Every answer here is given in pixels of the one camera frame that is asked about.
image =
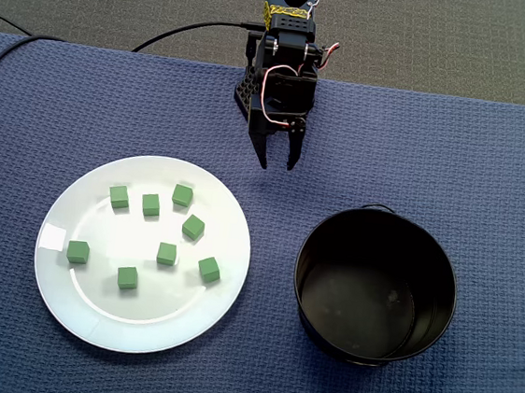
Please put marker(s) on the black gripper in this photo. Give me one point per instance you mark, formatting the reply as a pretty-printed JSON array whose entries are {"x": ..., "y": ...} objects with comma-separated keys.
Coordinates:
[{"x": 273, "y": 131}]

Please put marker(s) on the green cube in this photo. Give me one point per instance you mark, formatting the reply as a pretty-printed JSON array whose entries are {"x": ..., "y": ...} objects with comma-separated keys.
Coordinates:
[
  {"x": 119, "y": 197},
  {"x": 166, "y": 253},
  {"x": 78, "y": 252},
  {"x": 127, "y": 278},
  {"x": 151, "y": 204},
  {"x": 182, "y": 195},
  {"x": 209, "y": 269},
  {"x": 193, "y": 227}
]

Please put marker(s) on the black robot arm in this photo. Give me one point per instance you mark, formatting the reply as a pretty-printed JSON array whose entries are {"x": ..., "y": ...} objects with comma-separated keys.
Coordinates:
[{"x": 287, "y": 25}]

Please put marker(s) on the white round plate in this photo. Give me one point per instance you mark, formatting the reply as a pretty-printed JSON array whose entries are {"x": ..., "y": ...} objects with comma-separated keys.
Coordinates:
[{"x": 136, "y": 324}]

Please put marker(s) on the black table clamp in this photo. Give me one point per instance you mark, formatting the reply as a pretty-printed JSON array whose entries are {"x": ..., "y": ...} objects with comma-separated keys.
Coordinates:
[{"x": 248, "y": 49}]

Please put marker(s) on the black metal bucket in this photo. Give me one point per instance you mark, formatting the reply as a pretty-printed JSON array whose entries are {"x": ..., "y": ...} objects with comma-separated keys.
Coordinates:
[{"x": 363, "y": 310}]

